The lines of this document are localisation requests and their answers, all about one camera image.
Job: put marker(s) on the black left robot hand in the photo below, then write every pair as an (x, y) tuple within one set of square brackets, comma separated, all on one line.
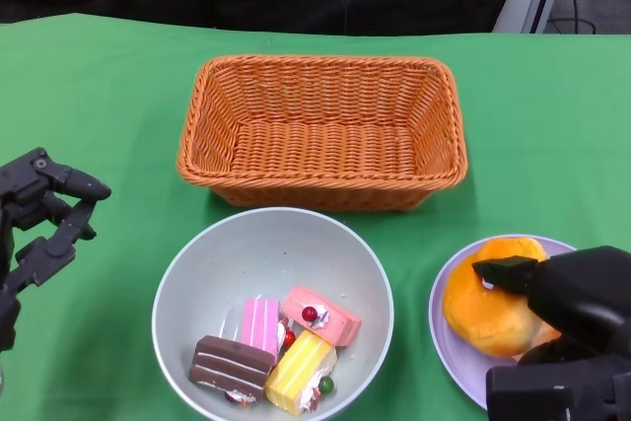
[(44, 253)]

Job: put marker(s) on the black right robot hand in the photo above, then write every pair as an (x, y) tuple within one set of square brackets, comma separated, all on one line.
[(591, 293)]

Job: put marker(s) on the grey round bowl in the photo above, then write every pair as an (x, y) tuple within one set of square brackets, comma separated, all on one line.
[(256, 253)]

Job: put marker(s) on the pale lavender round plate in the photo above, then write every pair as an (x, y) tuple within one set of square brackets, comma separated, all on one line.
[(458, 367)]

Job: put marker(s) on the chocolate layered cake slice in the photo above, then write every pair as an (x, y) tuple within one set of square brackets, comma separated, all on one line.
[(231, 367)]

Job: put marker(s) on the pink striped cake slice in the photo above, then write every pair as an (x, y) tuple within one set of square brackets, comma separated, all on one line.
[(259, 327)]

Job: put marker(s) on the salmon pink cake slice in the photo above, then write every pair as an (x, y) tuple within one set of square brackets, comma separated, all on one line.
[(340, 322)]

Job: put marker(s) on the yellow cake slice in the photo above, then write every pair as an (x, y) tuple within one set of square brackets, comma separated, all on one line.
[(296, 371)]

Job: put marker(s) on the orange wicker basket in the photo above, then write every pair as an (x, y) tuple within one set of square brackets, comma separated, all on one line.
[(320, 145)]

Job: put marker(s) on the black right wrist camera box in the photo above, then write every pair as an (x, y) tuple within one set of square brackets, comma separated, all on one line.
[(552, 391)]

